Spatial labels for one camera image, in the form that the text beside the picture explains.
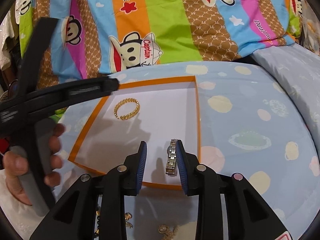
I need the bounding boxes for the pale blue duvet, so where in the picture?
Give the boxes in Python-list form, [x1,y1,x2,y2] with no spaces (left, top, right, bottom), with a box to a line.
[252,43,320,151]

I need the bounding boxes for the silver wristwatch blue dial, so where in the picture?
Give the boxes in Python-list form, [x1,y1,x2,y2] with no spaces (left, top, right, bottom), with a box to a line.
[165,139,178,176]

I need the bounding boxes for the floral grey curtain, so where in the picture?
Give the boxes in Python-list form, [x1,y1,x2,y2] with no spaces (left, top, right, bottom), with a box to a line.
[299,0,320,56]

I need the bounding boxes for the hanging clothes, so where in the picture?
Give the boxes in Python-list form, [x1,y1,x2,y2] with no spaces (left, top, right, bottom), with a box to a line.
[1,6,20,87]

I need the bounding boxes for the colourful monkey print quilt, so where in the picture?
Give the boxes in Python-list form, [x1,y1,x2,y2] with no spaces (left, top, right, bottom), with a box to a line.
[17,0,302,88]

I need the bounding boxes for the white pearl bracelet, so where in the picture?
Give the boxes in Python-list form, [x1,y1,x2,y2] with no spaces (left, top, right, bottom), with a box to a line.
[159,224,181,240]

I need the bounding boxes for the orange shallow cardboard box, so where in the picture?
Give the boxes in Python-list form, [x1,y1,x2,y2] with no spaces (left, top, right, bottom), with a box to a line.
[68,76,201,190]

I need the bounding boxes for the gold chain bangle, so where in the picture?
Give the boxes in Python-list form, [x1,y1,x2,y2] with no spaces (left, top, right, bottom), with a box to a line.
[113,98,140,121]

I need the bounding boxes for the gold pearl charm earring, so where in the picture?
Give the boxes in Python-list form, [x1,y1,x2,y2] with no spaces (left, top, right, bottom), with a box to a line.
[125,212,133,228]

